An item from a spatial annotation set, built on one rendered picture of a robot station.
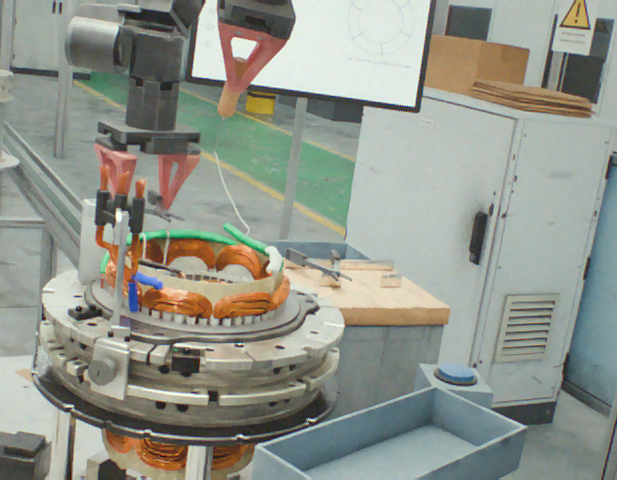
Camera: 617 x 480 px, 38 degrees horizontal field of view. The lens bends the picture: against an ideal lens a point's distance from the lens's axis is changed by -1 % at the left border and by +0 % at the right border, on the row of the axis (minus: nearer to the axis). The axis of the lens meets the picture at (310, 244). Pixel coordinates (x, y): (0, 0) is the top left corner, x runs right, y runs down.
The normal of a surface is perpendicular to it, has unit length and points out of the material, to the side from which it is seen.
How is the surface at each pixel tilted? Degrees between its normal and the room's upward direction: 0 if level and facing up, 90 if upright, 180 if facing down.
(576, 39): 90
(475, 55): 90
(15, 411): 0
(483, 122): 91
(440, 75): 90
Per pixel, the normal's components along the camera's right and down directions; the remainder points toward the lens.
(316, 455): 0.71, 0.26
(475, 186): -0.88, -0.01
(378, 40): 0.01, 0.13
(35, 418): 0.14, -0.96
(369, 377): 0.36, 0.28
